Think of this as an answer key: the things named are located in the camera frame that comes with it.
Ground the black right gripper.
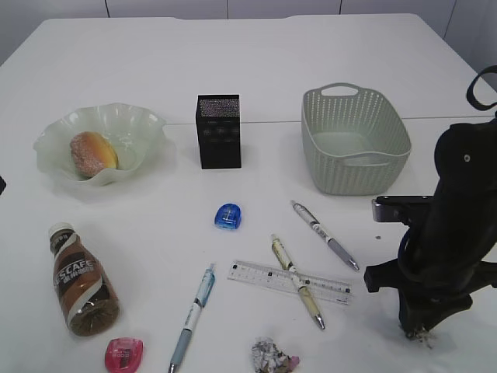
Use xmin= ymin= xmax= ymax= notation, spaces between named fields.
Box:
xmin=364 ymin=209 xmax=496 ymax=333

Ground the light blue retractable pen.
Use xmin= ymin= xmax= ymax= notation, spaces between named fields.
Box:
xmin=168 ymin=263 xmax=216 ymax=373

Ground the pale green wavy glass plate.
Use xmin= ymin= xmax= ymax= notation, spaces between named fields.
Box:
xmin=33 ymin=103 xmax=166 ymax=187

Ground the black mesh pen holder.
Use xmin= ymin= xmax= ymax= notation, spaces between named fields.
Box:
xmin=196 ymin=95 xmax=242 ymax=169

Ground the white grey grip pen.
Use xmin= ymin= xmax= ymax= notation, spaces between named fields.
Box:
xmin=290 ymin=200 xmax=360 ymax=272

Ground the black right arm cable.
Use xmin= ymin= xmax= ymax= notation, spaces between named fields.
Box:
xmin=466 ymin=64 xmax=497 ymax=112

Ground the paper ball with pink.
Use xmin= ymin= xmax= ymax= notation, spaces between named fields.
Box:
xmin=252 ymin=337 xmax=301 ymax=373

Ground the brown Nescafe coffee bottle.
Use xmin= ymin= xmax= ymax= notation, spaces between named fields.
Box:
xmin=49 ymin=222 xmax=120 ymax=337

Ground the grey-brown paper ball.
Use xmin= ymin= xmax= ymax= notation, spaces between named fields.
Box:
xmin=405 ymin=327 xmax=437 ymax=349

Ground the grey-green plastic woven basket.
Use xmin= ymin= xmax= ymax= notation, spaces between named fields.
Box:
xmin=301 ymin=84 xmax=412 ymax=196

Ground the blue pencil sharpener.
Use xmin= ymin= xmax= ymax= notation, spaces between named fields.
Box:
xmin=214 ymin=203 xmax=242 ymax=230

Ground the clear plastic ruler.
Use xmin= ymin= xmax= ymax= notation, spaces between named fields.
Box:
xmin=228 ymin=260 xmax=353 ymax=305

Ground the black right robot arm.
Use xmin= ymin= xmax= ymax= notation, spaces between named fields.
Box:
xmin=364 ymin=120 xmax=496 ymax=337

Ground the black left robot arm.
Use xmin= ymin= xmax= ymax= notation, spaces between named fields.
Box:
xmin=0 ymin=176 xmax=6 ymax=195

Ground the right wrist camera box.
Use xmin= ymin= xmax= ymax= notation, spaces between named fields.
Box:
xmin=372 ymin=196 xmax=433 ymax=226

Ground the beige retractable pen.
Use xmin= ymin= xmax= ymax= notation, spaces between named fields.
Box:
xmin=271 ymin=234 xmax=325 ymax=330

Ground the sugar-dusted bread roll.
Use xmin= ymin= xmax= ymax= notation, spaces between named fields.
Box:
xmin=70 ymin=131 xmax=118 ymax=178

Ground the pink pencil sharpener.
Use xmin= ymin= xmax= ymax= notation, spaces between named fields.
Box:
xmin=104 ymin=337 xmax=144 ymax=373

